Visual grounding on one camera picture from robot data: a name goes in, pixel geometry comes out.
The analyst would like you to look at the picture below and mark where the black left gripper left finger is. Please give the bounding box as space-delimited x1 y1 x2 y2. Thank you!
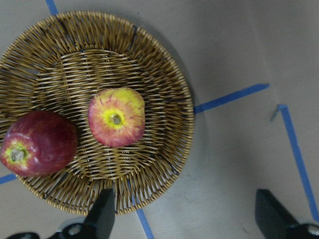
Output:
56 189 115 239

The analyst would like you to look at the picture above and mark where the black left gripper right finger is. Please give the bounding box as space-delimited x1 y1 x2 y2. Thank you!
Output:
255 189 319 239

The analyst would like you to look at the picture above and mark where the yellow red striped apple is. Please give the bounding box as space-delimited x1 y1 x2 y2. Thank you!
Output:
88 88 146 148

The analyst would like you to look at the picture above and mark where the dark red apple in basket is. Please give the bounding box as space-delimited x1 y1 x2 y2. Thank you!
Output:
0 111 78 177

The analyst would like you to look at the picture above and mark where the brown wicker basket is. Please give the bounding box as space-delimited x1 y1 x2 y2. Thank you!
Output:
0 11 194 215

